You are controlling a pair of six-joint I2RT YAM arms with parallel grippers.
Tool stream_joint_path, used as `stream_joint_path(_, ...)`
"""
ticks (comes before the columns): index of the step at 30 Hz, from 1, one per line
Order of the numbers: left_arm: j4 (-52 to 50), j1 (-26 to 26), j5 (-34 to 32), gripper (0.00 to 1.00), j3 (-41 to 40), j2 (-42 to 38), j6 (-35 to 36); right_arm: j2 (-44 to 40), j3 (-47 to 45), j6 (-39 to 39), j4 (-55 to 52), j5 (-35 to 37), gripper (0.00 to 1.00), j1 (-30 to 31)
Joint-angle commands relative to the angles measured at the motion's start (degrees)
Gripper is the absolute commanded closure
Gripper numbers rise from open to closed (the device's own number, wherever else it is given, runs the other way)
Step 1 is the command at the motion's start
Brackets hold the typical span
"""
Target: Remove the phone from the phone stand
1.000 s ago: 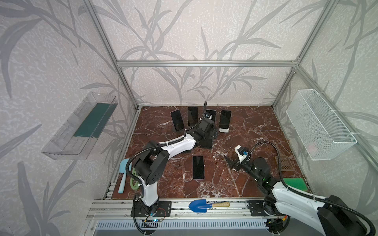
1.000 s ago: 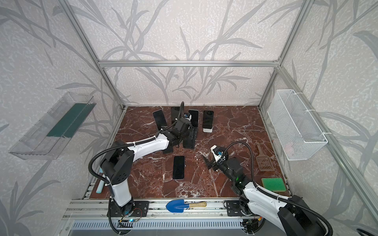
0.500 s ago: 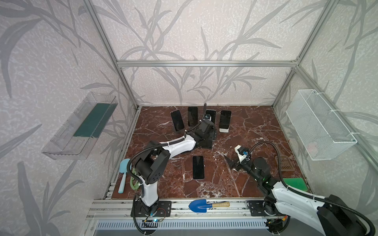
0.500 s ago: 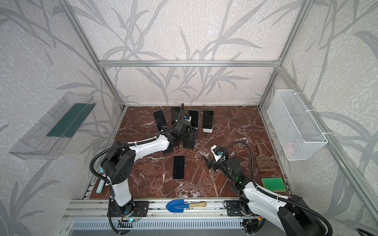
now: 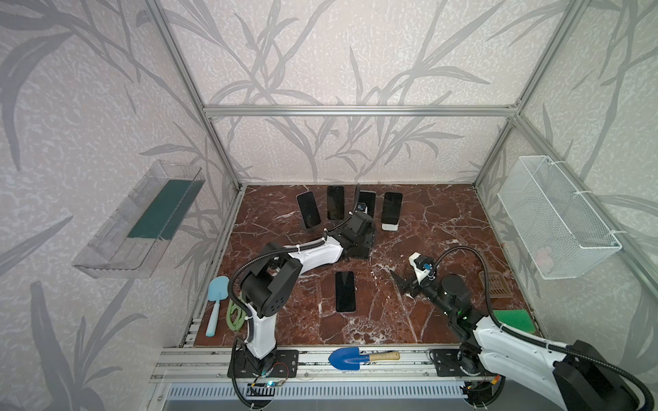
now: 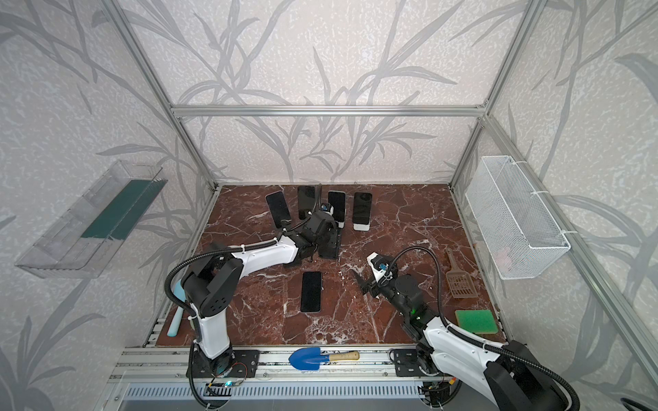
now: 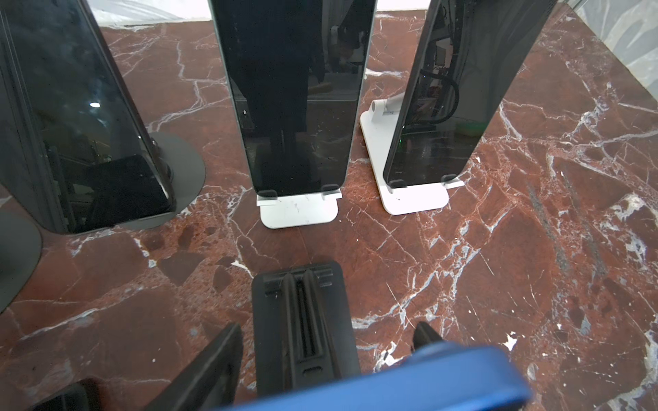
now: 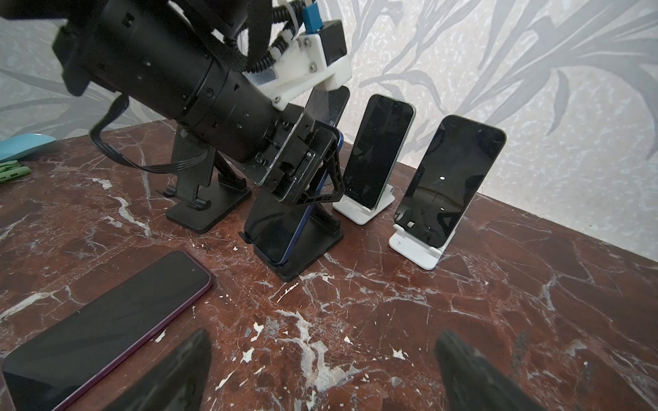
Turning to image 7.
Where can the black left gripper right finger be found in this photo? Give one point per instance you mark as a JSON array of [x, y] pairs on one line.
[[424, 335]]

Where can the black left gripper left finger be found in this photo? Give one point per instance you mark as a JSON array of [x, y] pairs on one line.
[[210, 381]]

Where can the blue-edged phone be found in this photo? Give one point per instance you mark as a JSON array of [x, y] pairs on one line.
[[440, 376]]

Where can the black folding stand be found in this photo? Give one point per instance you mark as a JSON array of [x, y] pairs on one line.
[[303, 332]]

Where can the dark phone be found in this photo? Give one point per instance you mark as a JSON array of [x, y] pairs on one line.
[[468, 55]]

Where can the white stand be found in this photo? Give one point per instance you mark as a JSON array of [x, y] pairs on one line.
[[299, 210], [401, 167]]

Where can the round grey stand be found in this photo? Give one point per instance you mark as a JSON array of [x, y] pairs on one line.
[[188, 178], [21, 246]]

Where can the white stand right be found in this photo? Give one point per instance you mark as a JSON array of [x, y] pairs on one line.
[[401, 167]]

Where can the round grey stand left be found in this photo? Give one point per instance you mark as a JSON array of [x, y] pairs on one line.
[[21, 246]]

